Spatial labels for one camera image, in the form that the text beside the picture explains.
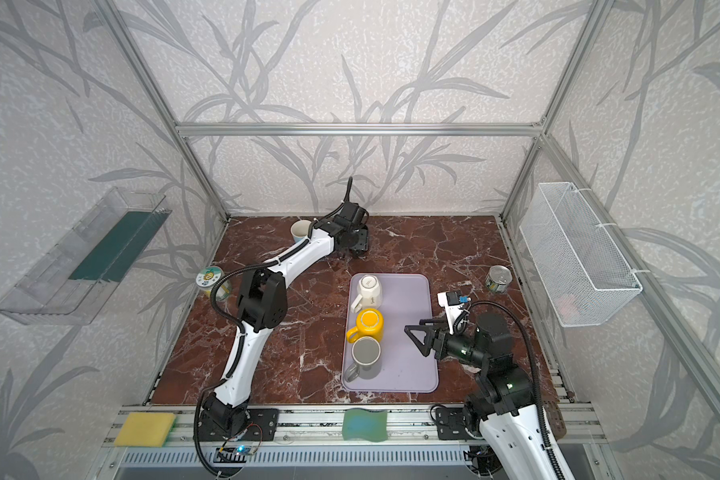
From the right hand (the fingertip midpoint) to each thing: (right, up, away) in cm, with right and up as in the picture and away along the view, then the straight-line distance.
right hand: (414, 318), depth 71 cm
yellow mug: (-11, -4, +11) cm, 17 cm away
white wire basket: (+34, +11, -10) cm, 37 cm away
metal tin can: (+30, +6, +25) cm, 40 cm away
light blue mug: (-37, +23, +35) cm, 56 cm away
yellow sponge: (-66, -28, +1) cm, 71 cm away
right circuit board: (+17, -35, +1) cm, 39 cm away
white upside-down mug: (-11, +3, +16) cm, 20 cm away
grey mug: (-12, -11, +3) cm, 16 cm away
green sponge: (-13, -28, +4) cm, 31 cm away
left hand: (-14, +23, +30) cm, 40 cm away
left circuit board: (-45, -34, +1) cm, 56 cm away
